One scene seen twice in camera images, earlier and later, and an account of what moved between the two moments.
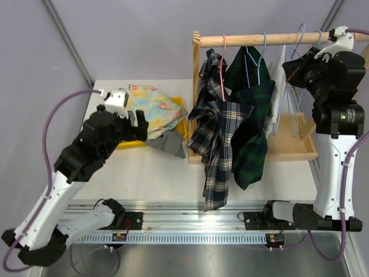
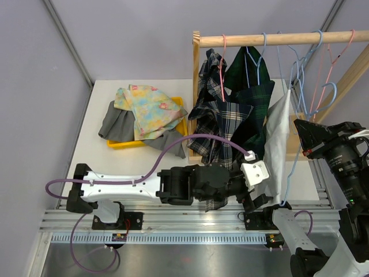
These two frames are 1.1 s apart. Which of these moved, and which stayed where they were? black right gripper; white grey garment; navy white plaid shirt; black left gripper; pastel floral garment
Moved: black right gripper; black left gripper; white grey garment
Stayed: pastel floral garment; navy white plaid shirt
